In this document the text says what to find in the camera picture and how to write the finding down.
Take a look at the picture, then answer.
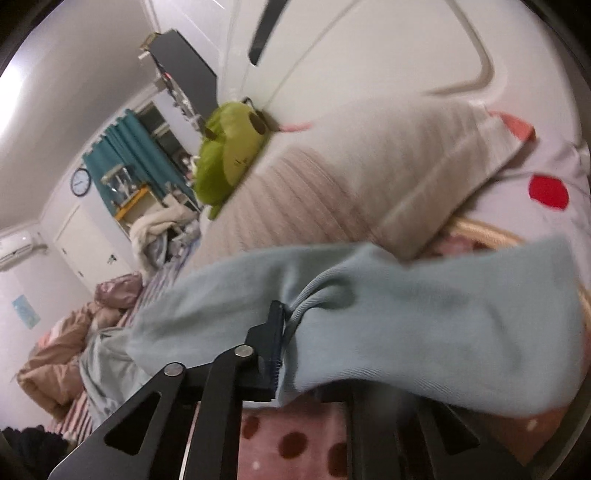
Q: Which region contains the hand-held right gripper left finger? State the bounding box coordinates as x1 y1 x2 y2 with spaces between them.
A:
47 300 287 480

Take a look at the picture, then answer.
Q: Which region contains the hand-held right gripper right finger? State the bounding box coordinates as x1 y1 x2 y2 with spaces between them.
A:
346 392 532 480

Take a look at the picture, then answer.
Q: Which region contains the light blue garment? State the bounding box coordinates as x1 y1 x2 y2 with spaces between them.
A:
79 235 585 418

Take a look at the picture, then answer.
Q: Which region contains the dotted pink white bed sheet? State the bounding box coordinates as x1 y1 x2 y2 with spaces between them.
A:
185 138 591 480

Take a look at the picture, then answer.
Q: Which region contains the pile of white bedding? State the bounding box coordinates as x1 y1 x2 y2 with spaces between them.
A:
128 203 199 273

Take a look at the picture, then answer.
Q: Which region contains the pink satin cushion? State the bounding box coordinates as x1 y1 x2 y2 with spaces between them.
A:
95 272 144 310

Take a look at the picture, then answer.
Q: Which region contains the beige white knit pillow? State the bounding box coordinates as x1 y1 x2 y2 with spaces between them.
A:
185 99 536 278

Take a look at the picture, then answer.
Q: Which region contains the green plush toy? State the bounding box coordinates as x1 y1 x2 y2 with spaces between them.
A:
191 99 273 217

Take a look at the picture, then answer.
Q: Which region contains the yellow shelf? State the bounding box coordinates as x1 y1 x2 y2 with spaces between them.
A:
113 185 155 222

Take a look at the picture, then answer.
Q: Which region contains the white door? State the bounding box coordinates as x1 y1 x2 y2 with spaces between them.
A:
53 205 134 291

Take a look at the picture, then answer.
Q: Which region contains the striped printed blanket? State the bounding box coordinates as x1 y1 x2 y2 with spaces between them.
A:
46 258 195 446

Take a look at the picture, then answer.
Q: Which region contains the brown pink duvet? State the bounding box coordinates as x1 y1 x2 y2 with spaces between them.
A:
16 300 125 421

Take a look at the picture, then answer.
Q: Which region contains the glass display case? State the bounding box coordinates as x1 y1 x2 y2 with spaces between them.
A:
99 166 134 197

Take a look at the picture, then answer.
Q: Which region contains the teal curtain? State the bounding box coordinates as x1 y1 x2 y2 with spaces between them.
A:
83 111 185 217

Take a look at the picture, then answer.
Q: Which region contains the black garment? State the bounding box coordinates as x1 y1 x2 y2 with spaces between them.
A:
0 427 70 480

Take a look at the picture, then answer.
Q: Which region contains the white air conditioner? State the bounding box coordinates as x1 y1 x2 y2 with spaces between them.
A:
0 231 47 271

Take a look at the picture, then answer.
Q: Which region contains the dark bookshelf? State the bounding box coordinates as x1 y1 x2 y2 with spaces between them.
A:
139 28 220 134

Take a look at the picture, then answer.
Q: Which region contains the white headboard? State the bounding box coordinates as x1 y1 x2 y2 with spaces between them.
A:
216 0 580 148

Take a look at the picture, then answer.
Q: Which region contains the round wall clock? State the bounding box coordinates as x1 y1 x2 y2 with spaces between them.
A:
70 168 92 197

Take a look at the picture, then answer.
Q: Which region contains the small blue wall poster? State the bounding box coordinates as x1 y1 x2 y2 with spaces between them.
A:
11 294 40 329

